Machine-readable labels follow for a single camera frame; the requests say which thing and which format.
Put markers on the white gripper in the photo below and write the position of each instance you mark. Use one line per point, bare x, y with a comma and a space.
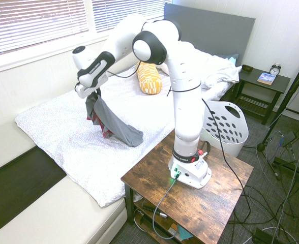
88, 89

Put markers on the grey garment with red trim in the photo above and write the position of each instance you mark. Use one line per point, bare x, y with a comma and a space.
114, 124

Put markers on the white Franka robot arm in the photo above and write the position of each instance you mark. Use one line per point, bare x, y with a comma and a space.
187, 101

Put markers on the white perforated laundry basket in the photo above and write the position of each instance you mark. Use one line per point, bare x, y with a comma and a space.
231, 127

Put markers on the yellow patterned bolster pillow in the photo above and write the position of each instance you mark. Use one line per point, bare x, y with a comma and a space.
149, 81

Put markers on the white patterned duvet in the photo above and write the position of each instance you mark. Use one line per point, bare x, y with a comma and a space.
63, 132

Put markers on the narrow white window blind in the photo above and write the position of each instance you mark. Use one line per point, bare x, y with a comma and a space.
126, 12

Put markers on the wide white window blind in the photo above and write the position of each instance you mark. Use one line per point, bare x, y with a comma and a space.
37, 23

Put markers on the grey bed headboard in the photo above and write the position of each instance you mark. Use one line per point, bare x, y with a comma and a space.
210, 30

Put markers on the white mattress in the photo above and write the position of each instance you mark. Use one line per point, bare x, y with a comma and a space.
50, 216

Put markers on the teal pillow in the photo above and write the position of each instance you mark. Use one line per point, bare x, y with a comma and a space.
229, 58

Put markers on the small dark box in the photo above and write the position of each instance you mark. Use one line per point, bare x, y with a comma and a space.
247, 68

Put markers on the rustic wooden side table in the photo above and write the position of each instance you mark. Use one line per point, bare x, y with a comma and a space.
203, 203

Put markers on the teal paper sheet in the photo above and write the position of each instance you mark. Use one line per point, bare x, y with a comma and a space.
184, 233

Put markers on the blue book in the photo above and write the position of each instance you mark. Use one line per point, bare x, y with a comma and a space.
266, 78

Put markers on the black alarm clock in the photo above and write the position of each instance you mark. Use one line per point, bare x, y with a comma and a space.
275, 69

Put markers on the black nightstand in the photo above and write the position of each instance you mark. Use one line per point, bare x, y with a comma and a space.
279, 81

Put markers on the black tripod stand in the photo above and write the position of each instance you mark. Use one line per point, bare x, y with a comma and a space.
285, 104

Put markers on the black power adapter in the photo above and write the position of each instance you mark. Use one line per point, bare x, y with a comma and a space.
289, 137

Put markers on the black box on floor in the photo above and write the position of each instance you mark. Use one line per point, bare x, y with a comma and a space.
262, 235

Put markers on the black bed frame panel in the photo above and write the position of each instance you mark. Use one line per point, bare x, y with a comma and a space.
19, 178

